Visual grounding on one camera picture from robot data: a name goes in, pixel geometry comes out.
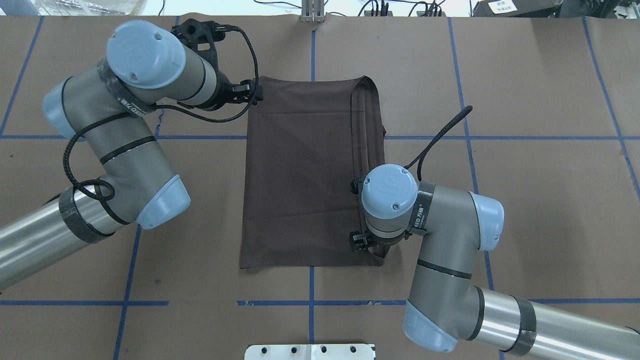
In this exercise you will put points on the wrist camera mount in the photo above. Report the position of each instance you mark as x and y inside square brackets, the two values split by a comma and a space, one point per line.
[356, 185]
[201, 37]

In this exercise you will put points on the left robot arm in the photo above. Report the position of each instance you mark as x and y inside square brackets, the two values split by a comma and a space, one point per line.
[118, 172]

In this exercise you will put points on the aluminium post foot bracket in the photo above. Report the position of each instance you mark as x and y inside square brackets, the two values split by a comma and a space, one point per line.
[313, 11]

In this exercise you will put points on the white pedestal column base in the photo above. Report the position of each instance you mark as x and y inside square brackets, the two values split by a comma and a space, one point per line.
[326, 351]

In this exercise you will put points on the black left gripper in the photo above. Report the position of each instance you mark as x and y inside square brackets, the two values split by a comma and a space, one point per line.
[223, 93]

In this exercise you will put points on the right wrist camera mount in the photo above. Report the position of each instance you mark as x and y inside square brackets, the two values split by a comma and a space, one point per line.
[356, 185]

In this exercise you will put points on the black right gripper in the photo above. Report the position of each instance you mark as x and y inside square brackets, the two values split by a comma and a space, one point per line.
[358, 240]

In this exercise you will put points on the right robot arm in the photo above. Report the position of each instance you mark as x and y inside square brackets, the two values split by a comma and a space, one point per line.
[443, 306]

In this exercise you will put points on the brown t-shirt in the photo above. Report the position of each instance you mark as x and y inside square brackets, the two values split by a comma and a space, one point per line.
[306, 142]

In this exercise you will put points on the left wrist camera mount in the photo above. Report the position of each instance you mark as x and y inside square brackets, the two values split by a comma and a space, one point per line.
[201, 37]

